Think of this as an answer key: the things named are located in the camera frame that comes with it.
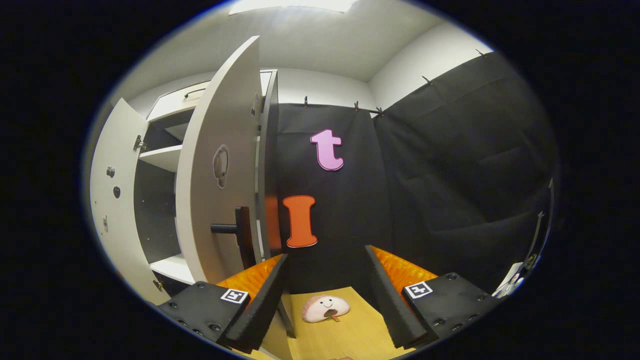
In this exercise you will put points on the pink white plush toy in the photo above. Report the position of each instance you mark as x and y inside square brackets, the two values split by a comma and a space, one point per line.
[325, 308]

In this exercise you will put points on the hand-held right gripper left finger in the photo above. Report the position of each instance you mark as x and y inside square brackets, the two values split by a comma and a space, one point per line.
[265, 305]

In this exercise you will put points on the white cabinet door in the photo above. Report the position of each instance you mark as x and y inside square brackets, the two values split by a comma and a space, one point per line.
[120, 230]
[210, 125]

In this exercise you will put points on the large ceiling light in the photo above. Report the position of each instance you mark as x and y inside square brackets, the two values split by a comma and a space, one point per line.
[290, 5]

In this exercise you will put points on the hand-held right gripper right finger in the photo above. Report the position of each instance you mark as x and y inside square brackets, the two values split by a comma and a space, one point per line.
[390, 300]

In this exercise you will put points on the white cabinet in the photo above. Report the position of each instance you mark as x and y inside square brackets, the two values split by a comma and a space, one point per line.
[160, 157]

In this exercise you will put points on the black backdrop cloth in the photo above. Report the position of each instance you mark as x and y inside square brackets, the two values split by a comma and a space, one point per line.
[450, 175]

